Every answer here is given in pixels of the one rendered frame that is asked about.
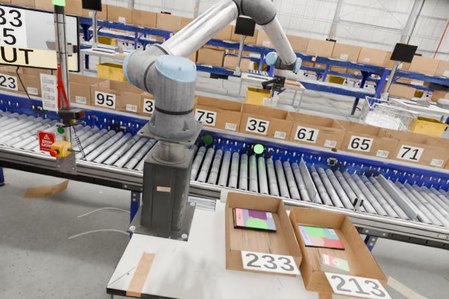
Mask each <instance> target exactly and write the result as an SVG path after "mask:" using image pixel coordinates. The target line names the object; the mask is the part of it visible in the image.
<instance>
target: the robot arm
mask: <svg viewBox="0 0 449 299"><path fill-rule="evenodd" d="M241 15H242V16H247V17H250V18H252V19H253V20H254V21H255V22H256V24H257V25H260V26H262V28H263V29H264V31H265V33H266V34H267V36H268V38H269V40H270V41H271V43H272V44H273V47H274V48H275V50H276V51H277V53H275V52H270V53H268V54H267V56H266V63H267V65H270V66H275V68H274V72H273V74H274V77H275V78H272V79H269V80H266V81H263V82H261V84H262V86H266V85H268V84H271V83H272V87H271V94H270V99H271V100H270V102H271V104H272V101H273V100H278V99H279V97H278V95H277V92H283V89H284V84H285V79H286V77H284V76H285V74H286V71H287V70H289V71H294V72H297V71H298V70H299V68H300V66H301V62H302V60H301V58H298V57H296V55H295V54H294V52H293V50H292V48H291V46H290V44H289V42H288V40H287V38H286V36H285V33H284V31H283V29H282V27H281V25H280V23H279V21H278V19H277V17H276V15H277V10H276V8H275V6H274V4H273V3H272V2H271V1H270V0H220V1H219V2H218V3H217V4H215V5H214V6H212V7H211V8H210V9H209V10H207V11H206V12H204V13H203V14H202V15H201V16H199V17H197V18H196V19H195V20H194V21H192V22H191V23H189V24H188V25H187V26H186V27H184V28H183V29H181V30H180V31H179V32H178V33H176V34H175V35H173V36H172V37H171V38H170V39H168V40H167V41H165V42H164V43H163V44H162V45H159V44H154V45H152V46H150V47H149V48H147V50H145V51H141V50H136V51H132V52H130V53H129V54H128V55H127V56H126V58H125V60H124V63H123V72H124V76H125V78H126V79H127V80H128V82H130V83H131V84H132V85H133V86H134V87H138V88H140V89H142V90H144V91H146V92H148V93H150V94H152V95H154V111H153V113H152V116H151V118H150V121H149V129H150V131H151V132H152V133H155V134H156V135H159V136H162V137H169V138H182V137H188V136H190V135H192V134H194V133H195V132H196V127H197V123H196V119H195V116H194V112H193V108H194V92H195V85H196V65H195V64H194V62H193V61H191V60H189V59H187V58H188V57H190V56H191V55H192V54H193V53H194V52H195V51H197V50H198V49H199V48H201V47H202V46H203V45H204V44H205V43H206V42H208V41H209V40H210V39H212V38H213V37H214V36H215V35H216V34H217V33H219V32H220V31H221V30H222V29H224V28H225V27H226V26H227V25H228V24H229V23H231V22H232V21H234V20H235V19H236V18H238V17H239V16H241ZM279 78H280V79H279ZM282 88H283V89H282ZM276 91H277V92H276Z"/></svg>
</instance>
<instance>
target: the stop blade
mask: <svg viewBox="0 0 449 299"><path fill-rule="evenodd" d="M299 169H300V172H301V175H302V177H303V181H304V182H305V186H306V188H307V191H308V194H309V197H310V199H311V202H312V203H313V202H314V199H315V196H316V193H317V191H316V189H315V186H314V184H313V181H312V179H311V176H310V175H309V172H308V170H307V167H306V165H305V162H304V161H303V158H301V162H300V164H299Z"/></svg>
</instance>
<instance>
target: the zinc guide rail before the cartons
mask: <svg viewBox="0 0 449 299"><path fill-rule="evenodd" d="M0 93H1V94H5V95H12V96H16V97H23V98H27V99H29V98H28V96H27V95H24V94H20V93H13V92H9V91H2V90H0ZM29 97H30V98H31V99H34V100H39V101H42V97H36V96H32V95H29ZM71 106H72V107H79V108H84V109H90V110H95V111H102V112H106V113H113V114H117V115H124V116H128V117H135V118H140V119H147V120H150V118H151V117H148V116H144V115H137V114H133V113H126V112H121V111H114V110H110V109H103V108H99V107H92V106H88V105H81V104H76V103H71ZM202 129H203V130H207V131H214V132H219V133H225V134H229V135H237V136H241V137H247V138H252V139H259V140H263V141H270V142H275V143H281V144H285V145H293V146H297V147H304V148H308V149H313V150H319V151H323V152H331V153H335V154H341V155H346V156H353V157H357V158H364V159H369V160H375V161H380V162H387V163H391V164H398V165H402V166H409V167H413V168H420V169H425V170H432V171H436V172H443V173H447V174H449V170H445V169H441V168H434V167H430V166H423V165H418V164H411V163H407V162H400V161H396V160H389V159H385V158H377V157H373V156H367V155H362V154H355V153H351V152H344V151H339V150H338V151H337V152H333V151H331V149H328V148H324V147H317V146H313V145H306V144H302V143H295V142H290V141H283V140H279V139H272V138H267V137H261V136H257V135H249V134H245V133H239V132H234V131H227V130H223V129H216V128H211V127H204V126H203V128H202Z"/></svg>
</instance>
